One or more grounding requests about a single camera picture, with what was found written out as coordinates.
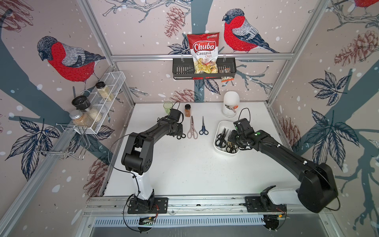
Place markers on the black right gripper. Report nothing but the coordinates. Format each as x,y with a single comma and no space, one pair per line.
231,138

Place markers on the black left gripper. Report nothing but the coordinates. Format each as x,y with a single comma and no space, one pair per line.
180,131

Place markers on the black handled scissors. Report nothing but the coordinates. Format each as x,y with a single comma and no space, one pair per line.
182,136

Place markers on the yellow handled scissors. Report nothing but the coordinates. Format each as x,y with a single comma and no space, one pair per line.
231,148

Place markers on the pink kitchen scissors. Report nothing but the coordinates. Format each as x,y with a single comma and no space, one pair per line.
192,133

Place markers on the blue handled scissors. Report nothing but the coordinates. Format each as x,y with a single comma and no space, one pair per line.
203,130

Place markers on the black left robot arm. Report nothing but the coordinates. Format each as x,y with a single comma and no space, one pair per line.
138,156

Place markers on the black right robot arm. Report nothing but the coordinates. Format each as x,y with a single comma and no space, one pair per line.
317,184

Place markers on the white plastic storage box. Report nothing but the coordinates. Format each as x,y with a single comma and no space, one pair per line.
229,127

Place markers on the brown spice bottle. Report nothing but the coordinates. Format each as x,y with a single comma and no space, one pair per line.
188,110

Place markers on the green plastic cup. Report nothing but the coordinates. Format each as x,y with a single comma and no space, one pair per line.
167,107

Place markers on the white round container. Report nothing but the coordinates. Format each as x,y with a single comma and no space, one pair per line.
230,104

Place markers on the small snack packet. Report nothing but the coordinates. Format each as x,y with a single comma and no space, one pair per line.
225,79

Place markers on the spice jar black lid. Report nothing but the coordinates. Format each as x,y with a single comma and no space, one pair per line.
105,91

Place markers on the red Chuba chips bag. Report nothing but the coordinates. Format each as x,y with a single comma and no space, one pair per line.
204,51

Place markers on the black grinder jar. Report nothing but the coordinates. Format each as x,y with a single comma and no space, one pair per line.
83,104

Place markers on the spice jar silver lid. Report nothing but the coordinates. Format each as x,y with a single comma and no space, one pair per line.
81,119

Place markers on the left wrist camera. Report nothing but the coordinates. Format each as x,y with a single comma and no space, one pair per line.
176,115

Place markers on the black wire wall basket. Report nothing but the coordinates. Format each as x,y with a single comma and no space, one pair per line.
187,69

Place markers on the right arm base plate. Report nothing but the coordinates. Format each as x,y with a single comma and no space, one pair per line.
262,204

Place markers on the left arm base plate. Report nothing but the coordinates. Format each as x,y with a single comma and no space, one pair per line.
155,205

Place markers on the white wire spice shelf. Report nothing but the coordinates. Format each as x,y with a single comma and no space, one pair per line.
115,81

